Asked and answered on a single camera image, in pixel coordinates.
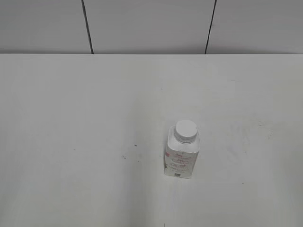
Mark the white screw cap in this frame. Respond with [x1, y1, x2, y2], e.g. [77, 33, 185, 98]
[175, 120, 198, 140]

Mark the white square drink bottle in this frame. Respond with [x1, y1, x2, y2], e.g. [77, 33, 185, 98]
[164, 126, 200, 178]

